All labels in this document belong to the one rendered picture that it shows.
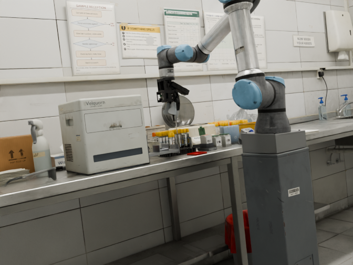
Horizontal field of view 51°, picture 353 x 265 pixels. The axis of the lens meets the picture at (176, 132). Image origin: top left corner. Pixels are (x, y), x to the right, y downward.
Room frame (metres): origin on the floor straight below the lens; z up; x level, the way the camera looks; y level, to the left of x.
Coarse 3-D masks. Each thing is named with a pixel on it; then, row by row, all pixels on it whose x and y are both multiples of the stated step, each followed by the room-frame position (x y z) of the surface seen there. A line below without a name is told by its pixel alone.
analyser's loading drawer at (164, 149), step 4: (164, 144) 1.68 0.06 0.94; (156, 148) 1.66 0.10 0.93; (160, 148) 1.70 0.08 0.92; (164, 148) 1.69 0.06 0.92; (168, 148) 1.66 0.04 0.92; (172, 148) 1.73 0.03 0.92; (176, 148) 1.70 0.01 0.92; (152, 152) 1.65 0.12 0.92; (156, 152) 1.63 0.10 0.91; (160, 152) 1.63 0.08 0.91; (164, 152) 1.65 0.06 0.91; (168, 152) 1.66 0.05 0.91; (172, 152) 1.73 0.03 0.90; (176, 152) 1.70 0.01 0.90
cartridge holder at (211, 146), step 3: (201, 144) 1.86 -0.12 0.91; (204, 144) 1.84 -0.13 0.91; (207, 144) 1.83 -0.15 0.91; (210, 144) 1.84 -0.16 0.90; (213, 144) 1.86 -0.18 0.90; (201, 147) 1.86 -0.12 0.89; (204, 147) 1.84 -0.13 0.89; (207, 147) 1.83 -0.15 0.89; (210, 147) 1.84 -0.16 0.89; (213, 147) 1.83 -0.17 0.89; (216, 147) 1.84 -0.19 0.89; (198, 150) 1.89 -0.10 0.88; (204, 150) 1.84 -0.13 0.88; (207, 150) 1.82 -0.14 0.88; (210, 150) 1.82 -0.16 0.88
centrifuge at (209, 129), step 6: (180, 126) 2.28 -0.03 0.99; (186, 126) 2.12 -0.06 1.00; (192, 126) 2.11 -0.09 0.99; (198, 126) 2.11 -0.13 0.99; (204, 126) 2.12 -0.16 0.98; (210, 126) 2.14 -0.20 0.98; (192, 132) 2.08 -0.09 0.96; (198, 132) 2.10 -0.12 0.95; (210, 132) 2.13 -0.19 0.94; (192, 138) 2.07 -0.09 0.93; (198, 138) 2.08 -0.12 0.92; (192, 144) 2.04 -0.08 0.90; (198, 144) 2.04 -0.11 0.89
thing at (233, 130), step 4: (220, 128) 2.03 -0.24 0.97; (224, 128) 2.00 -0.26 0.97; (228, 128) 2.01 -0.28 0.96; (232, 128) 2.02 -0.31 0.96; (236, 128) 2.04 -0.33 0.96; (220, 132) 2.03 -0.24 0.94; (224, 132) 2.00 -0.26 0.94; (228, 132) 2.01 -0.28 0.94; (232, 132) 2.02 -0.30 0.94; (236, 132) 2.04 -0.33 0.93; (232, 136) 2.02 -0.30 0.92; (236, 136) 2.03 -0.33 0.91; (232, 140) 2.02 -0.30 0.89; (236, 140) 2.03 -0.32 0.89
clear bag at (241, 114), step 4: (240, 108) 2.66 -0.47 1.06; (236, 112) 2.64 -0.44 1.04; (240, 112) 2.61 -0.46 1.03; (244, 112) 2.60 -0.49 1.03; (232, 116) 2.62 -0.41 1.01; (236, 116) 2.59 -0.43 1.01; (240, 116) 2.57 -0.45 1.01; (244, 116) 2.56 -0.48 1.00; (248, 116) 2.62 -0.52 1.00; (232, 120) 2.58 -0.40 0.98; (248, 120) 2.61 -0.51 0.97
